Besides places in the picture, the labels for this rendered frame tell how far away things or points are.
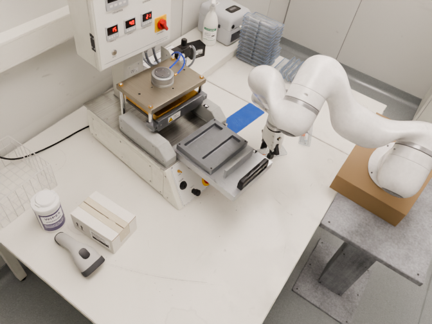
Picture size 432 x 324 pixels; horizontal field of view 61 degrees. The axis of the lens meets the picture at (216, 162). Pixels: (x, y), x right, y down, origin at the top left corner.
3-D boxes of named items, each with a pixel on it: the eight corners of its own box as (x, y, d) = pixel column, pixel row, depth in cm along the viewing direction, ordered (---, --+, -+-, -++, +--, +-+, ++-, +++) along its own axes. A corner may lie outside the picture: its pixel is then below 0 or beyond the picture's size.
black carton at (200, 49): (184, 54, 199) (185, 42, 194) (198, 50, 203) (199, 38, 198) (191, 60, 196) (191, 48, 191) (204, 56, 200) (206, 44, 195)
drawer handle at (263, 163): (236, 187, 122) (238, 180, 119) (262, 164, 130) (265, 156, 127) (241, 191, 121) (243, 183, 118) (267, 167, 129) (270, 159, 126)
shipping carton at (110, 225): (72, 226, 129) (68, 212, 123) (100, 202, 137) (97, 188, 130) (112, 256, 124) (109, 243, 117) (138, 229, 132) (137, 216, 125)
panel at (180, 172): (182, 207, 140) (169, 167, 130) (232, 166, 156) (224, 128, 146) (186, 209, 138) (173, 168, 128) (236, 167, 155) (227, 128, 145)
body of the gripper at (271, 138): (290, 130, 147) (283, 150, 155) (278, 114, 152) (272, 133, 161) (273, 134, 144) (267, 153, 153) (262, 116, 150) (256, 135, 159)
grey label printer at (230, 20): (195, 29, 216) (198, 2, 203) (217, 19, 227) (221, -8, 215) (228, 48, 208) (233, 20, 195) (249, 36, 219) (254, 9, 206)
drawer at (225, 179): (170, 154, 133) (170, 139, 127) (210, 126, 145) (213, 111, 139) (232, 203, 122) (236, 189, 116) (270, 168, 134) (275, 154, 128)
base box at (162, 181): (90, 135, 158) (85, 105, 145) (155, 99, 179) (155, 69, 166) (179, 211, 139) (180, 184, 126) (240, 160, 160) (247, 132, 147)
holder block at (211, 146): (176, 148, 130) (176, 143, 128) (213, 123, 141) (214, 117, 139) (210, 175, 124) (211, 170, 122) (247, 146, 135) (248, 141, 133)
